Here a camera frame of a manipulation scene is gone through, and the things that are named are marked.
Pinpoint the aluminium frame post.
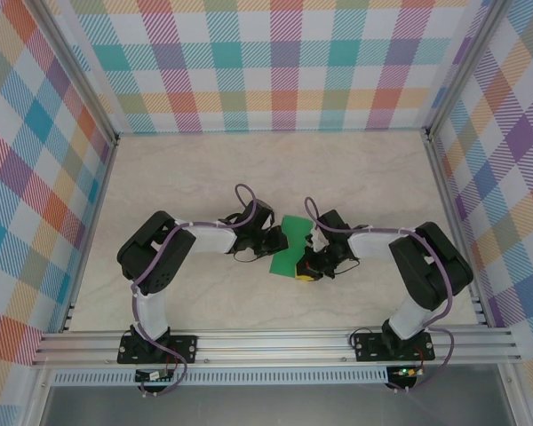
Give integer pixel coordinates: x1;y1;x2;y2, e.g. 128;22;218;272
421;0;510;143
28;0;121;146

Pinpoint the thin black base cable loop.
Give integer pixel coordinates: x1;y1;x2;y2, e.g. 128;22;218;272
349;323;386;351

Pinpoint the thin black right gripper cable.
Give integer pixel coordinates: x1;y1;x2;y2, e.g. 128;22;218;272
332;255;361;279

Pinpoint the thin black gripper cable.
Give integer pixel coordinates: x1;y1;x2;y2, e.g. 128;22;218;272
230;248;261;264
332;255;361;279

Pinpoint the thin black left gripper cable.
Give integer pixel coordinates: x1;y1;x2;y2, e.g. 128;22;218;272
230;248;261;264

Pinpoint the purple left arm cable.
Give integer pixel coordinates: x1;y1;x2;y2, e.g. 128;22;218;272
131;184;274;398

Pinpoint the small black circuit board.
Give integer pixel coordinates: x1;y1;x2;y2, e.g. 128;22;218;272
135;370;174;383

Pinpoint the perforated metal cable tray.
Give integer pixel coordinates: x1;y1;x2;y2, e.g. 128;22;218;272
52;368;390;386

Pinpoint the aluminium frame leg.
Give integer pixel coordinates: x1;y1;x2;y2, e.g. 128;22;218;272
24;366;57;426
497;361;528;426

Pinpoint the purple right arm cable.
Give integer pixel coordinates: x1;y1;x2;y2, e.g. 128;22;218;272
304;196;457;394

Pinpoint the long aluminium mounting rail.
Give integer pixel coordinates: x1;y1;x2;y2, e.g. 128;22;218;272
30;327;523;367

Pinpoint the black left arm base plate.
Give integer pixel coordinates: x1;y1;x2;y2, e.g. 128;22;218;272
117;333;199;365

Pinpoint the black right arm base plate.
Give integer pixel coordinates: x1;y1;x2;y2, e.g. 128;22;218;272
354;331;435;363

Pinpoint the aluminium side rail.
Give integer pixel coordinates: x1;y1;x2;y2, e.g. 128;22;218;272
60;137;121;334
421;128;492;329

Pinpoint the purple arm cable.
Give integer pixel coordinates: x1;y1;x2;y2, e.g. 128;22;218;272
304;196;457;394
131;184;274;398

